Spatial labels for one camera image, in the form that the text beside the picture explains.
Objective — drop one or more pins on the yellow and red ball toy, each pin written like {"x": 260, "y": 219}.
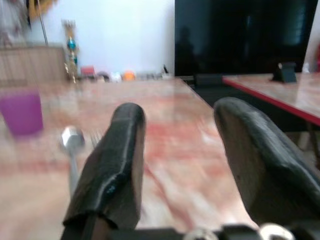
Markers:
{"x": 129, "y": 75}

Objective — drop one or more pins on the black flat television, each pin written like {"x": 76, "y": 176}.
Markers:
{"x": 240, "y": 37}

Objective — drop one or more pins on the black phone stand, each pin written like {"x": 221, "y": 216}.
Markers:
{"x": 285, "y": 73}

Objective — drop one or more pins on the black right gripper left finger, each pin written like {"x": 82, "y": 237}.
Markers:
{"x": 112, "y": 160}

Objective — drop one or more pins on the black mouse ball toy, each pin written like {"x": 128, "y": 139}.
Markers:
{"x": 103, "y": 77}

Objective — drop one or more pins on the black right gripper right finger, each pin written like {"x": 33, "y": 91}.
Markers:
{"x": 265, "y": 160}

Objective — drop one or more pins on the light wood cabinet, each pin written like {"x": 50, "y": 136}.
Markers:
{"x": 30, "y": 63}

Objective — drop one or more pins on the purple plastic cup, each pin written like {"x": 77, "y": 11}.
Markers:
{"x": 22, "y": 115}

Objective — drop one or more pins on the clear jar with red lid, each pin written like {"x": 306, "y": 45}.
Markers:
{"x": 88, "y": 72}

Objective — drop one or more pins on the gold trophy with blue ball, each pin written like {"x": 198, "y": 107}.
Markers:
{"x": 71, "y": 52}

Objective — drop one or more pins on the silver metal spoon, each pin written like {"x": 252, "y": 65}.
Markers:
{"x": 72, "y": 141}

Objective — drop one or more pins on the white round ball toy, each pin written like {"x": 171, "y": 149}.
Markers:
{"x": 116, "y": 76}

